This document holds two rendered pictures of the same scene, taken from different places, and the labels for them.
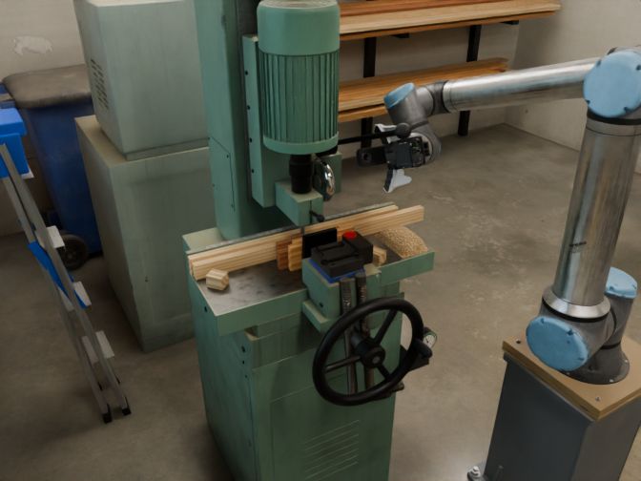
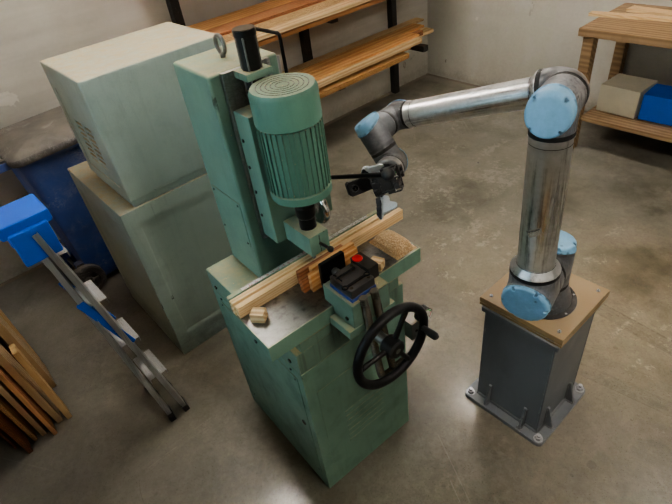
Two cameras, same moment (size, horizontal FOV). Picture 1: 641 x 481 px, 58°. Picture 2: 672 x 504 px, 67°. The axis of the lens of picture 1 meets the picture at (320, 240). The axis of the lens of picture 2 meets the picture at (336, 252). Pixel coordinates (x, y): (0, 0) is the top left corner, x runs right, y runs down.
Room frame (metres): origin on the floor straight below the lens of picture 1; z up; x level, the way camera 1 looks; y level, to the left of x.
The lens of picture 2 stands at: (0.06, 0.11, 1.95)
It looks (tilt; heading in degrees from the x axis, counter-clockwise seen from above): 39 degrees down; 354
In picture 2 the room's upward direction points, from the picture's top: 8 degrees counter-clockwise
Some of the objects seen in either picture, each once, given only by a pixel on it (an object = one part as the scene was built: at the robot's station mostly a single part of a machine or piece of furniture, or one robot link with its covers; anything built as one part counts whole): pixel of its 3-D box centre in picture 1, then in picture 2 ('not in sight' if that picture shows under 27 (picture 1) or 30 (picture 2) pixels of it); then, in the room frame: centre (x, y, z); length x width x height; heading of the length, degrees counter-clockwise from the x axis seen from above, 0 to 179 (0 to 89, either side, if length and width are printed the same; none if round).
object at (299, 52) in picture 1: (299, 76); (292, 141); (1.30, 0.05, 1.35); 0.18 x 0.18 x 0.31
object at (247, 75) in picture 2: not in sight; (249, 61); (1.43, 0.11, 1.54); 0.08 x 0.08 x 0.17; 28
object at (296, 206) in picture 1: (299, 203); (307, 235); (1.32, 0.05, 1.03); 0.14 x 0.07 x 0.09; 28
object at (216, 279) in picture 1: (217, 279); (258, 315); (1.14, 0.24, 0.92); 0.04 x 0.03 x 0.03; 68
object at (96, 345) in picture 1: (55, 282); (103, 325); (1.63, 0.90, 0.58); 0.27 x 0.25 x 1.16; 122
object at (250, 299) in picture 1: (323, 279); (340, 291); (1.21, -0.01, 0.87); 0.61 x 0.30 x 0.06; 118
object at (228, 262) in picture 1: (318, 240); (326, 258); (1.32, 0.01, 0.92); 0.67 x 0.02 x 0.04; 118
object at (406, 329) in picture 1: (407, 345); (408, 318); (1.30, -0.25, 0.58); 0.12 x 0.08 x 0.08; 28
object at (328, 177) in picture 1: (321, 180); (317, 206); (1.48, 0.00, 1.02); 0.12 x 0.03 x 0.12; 28
